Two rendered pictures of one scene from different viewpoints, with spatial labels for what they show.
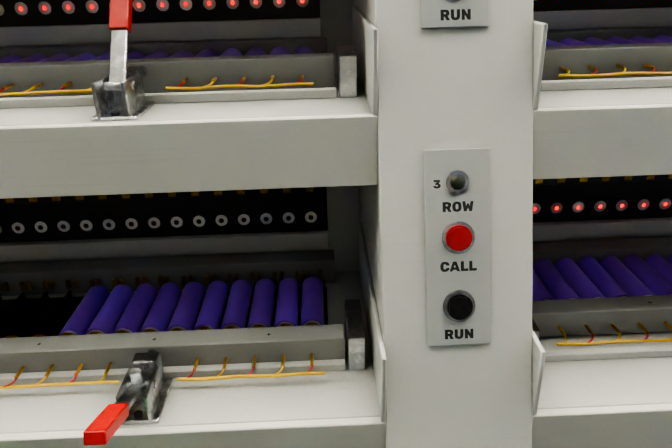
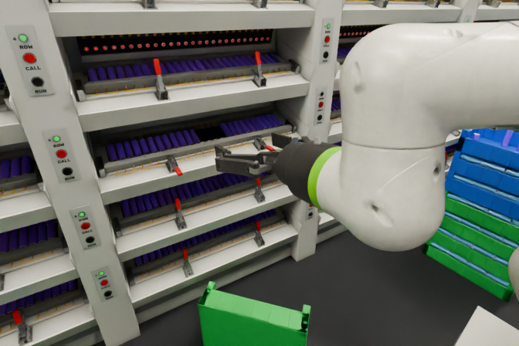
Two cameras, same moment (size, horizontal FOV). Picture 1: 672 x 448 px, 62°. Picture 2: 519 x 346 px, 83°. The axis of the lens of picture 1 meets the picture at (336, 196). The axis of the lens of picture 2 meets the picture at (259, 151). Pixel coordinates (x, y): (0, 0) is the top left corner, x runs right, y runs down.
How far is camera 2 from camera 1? 0.67 m
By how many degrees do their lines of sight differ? 34
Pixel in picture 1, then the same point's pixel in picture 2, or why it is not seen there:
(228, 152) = (283, 92)
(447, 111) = (321, 79)
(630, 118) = not seen: hidden behind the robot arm
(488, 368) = (322, 128)
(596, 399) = (336, 131)
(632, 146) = not seen: hidden behind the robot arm
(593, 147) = not seen: hidden behind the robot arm
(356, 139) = (305, 86)
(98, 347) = (245, 137)
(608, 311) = (334, 113)
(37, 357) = (232, 141)
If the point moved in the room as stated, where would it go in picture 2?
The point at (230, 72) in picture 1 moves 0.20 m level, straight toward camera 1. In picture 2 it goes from (270, 69) to (323, 80)
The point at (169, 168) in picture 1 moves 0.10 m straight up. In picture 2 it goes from (272, 96) to (273, 59)
